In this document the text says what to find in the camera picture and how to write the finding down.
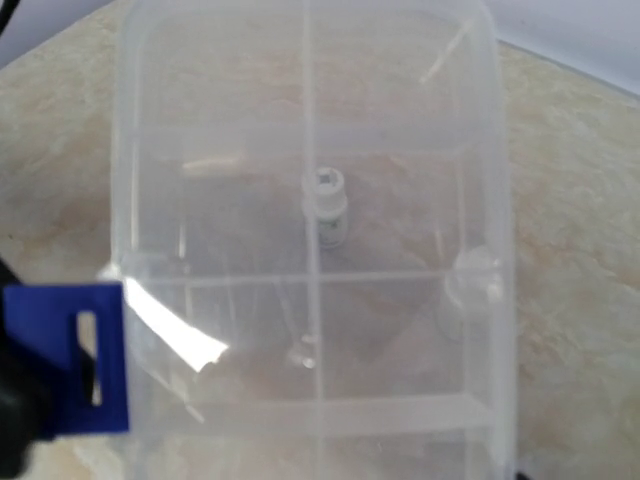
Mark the small white pill bottle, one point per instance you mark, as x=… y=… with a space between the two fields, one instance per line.
x=327 y=190

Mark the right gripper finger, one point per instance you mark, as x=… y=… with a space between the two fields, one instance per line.
x=26 y=412

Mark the clear plastic pill organizer box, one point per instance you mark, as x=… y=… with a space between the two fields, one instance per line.
x=223 y=341

